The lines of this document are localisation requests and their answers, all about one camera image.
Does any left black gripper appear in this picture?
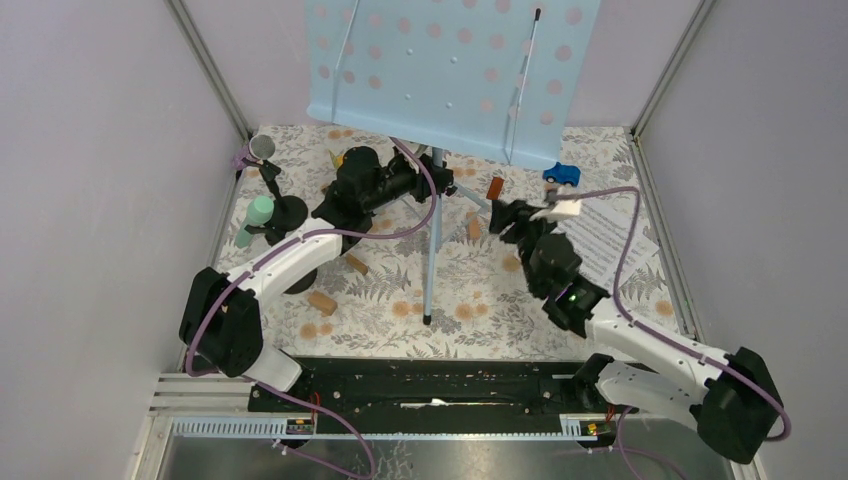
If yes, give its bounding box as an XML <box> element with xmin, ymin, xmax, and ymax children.
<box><xmin>363</xmin><ymin>155</ymin><xmax>454</xmax><ymax>213</ymax></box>

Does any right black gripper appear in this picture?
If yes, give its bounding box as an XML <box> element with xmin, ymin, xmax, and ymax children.
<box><xmin>488</xmin><ymin>198</ymin><xmax>563</xmax><ymax>295</ymax></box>

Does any sheet music page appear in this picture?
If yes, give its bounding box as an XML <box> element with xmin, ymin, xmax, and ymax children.
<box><xmin>555</xmin><ymin>199</ymin><xmax>632</xmax><ymax>283</ymax></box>
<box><xmin>582</xmin><ymin>227</ymin><xmax>658</xmax><ymax>291</ymax></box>

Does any light blue music stand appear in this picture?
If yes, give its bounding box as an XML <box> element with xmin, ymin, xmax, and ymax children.
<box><xmin>303</xmin><ymin>0</ymin><xmax>603</xmax><ymax>327</ymax></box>

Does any black microphone stand front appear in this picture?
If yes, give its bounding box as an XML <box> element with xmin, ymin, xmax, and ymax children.
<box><xmin>248</xmin><ymin>221</ymin><xmax>326</xmax><ymax>300</ymax></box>

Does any black microphone stand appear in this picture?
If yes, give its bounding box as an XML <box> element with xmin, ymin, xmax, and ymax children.
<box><xmin>248</xmin><ymin>221</ymin><xmax>326</xmax><ymax>300</ymax></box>
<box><xmin>257</xmin><ymin>160</ymin><xmax>309</xmax><ymax>232</ymax></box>

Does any green toy microphone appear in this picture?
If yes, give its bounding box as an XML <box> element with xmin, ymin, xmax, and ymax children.
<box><xmin>234</xmin><ymin>196</ymin><xmax>275</xmax><ymax>249</ymax></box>

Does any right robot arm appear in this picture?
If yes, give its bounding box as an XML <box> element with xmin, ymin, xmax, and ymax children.
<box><xmin>489</xmin><ymin>188</ymin><xmax>792</xmax><ymax>464</ymax></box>

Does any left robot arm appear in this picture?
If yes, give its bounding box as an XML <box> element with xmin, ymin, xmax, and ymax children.
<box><xmin>179</xmin><ymin>146</ymin><xmax>455</xmax><ymax>411</ymax></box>

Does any dark red wooden block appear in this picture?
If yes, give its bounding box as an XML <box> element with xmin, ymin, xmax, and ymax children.
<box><xmin>486</xmin><ymin>176</ymin><xmax>505</xmax><ymax>201</ymax></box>

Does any light wooden block right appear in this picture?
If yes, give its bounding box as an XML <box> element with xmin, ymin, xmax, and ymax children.
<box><xmin>466</xmin><ymin>212</ymin><xmax>482</xmax><ymax>242</ymax></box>

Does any light wooden block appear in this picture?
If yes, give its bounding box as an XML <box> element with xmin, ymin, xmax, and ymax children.
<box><xmin>466</xmin><ymin>212</ymin><xmax>482</xmax><ymax>242</ymax></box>
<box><xmin>345</xmin><ymin>254</ymin><xmax>369</xmax><ymax>276</ymax></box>
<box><xmin>307</xmin><ymin>291</ymin><xmax>338</xmax><ymax>316</ymax></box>

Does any floral tablecloth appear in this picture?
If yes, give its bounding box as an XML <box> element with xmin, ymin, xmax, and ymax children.
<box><xmin>217</xmin><ymin>126</ymin><xmax>685</xmax><ymax>360</ymax></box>

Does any blue toy car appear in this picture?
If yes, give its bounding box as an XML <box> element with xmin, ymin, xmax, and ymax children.
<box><xmin>542</xmin><ymin>162</ymin><xmax>581</xmax><ymax>187</ymax></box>

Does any toy brick assembly grey base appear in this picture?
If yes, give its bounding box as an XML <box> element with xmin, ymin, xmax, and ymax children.
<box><xmin>328</xmin><ymin>150</ymin><xmax>346</xmax><ymax>170</ymax></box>

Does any light wooden block centre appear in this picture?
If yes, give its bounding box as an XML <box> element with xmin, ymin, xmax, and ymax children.
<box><xmin>345</xmin><ymin>254</ymin><xmax>369</xmax><ymax>276</ymax></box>

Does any black microphone stand rear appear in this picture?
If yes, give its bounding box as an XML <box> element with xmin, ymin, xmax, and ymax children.
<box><xmin>257</xmin><ymin>160</ymin><xmax>309</xmax><ymax>232</ymax></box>

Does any light wooden block near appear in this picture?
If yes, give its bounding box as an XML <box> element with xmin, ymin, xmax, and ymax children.
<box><xmin>307</xmin><ymin>291</ymin><xmax>338</xmax><ymax>316</ymax></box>

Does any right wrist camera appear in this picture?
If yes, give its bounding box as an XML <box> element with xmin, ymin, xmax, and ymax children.
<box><xmin>529</xmin><ymin>185</ymin><xmax>582</xmax><ymax>223</ymax></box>

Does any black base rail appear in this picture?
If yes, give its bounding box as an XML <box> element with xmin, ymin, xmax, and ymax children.
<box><xmin>248</xmin><ymin>357</ymin><xmax>615</xmax><ymax>436</ymax></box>

